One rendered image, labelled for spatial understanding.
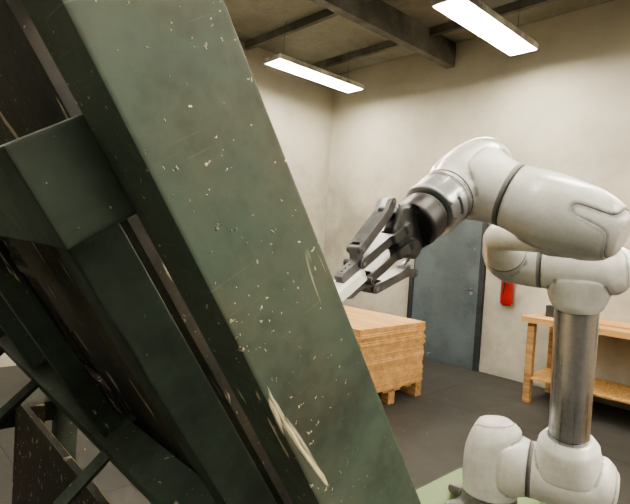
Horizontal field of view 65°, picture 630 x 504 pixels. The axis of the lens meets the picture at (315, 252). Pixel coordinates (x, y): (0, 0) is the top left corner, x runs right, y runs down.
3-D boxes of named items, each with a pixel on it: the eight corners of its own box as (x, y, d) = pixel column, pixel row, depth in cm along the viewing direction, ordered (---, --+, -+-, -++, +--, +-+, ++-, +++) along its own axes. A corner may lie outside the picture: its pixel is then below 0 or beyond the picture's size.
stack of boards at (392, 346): (422, 395, 523) (427, 321, 520) (355, 415, 452) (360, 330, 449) (275, 346, 702) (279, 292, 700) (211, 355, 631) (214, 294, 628)
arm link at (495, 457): (467, 473, 158) (472, 405, 158) (529, 490, 149) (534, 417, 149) (455, 494, 144) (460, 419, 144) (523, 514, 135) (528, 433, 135)
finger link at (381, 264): (395, 234, 73) (397, 242, 74) (348, 277, 67) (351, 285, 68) (416, 235, 70) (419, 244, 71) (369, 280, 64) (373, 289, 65)
